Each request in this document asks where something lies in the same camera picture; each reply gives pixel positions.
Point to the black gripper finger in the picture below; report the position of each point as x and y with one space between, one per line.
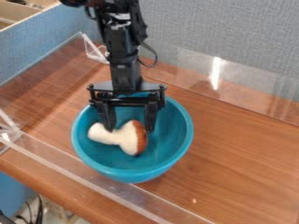
109 116
150 116

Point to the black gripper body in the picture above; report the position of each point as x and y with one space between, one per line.
147 96

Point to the white brown toy mushroom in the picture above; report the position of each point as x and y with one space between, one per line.
130 137

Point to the blue plastic bowl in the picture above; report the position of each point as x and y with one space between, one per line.
169 143

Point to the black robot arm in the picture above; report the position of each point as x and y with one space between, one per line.
122 29

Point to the clear acrylic back barrier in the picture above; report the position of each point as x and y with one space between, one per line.
65 71

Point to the clear acrylic barrier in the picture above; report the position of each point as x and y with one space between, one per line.
53 170
65 71

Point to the clear acrylic front barrier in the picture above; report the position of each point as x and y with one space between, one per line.
53 170

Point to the wooden shelf unit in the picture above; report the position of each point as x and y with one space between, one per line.
18 10

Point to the clear acrylic corner bracket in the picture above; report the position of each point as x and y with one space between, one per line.
97 53

